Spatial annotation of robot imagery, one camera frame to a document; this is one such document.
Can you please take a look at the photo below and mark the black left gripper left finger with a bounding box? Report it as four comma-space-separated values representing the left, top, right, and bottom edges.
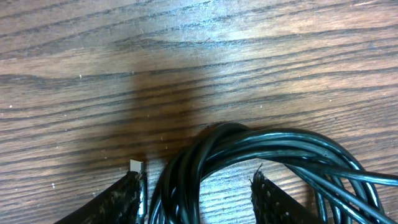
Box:
57, 159, 148, 224

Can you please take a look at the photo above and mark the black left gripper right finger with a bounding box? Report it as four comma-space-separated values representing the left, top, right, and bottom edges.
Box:
251, 169, 325, 224

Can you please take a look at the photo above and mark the black cable bundle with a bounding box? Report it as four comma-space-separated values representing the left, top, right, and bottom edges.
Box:
147, 122, 398, 224

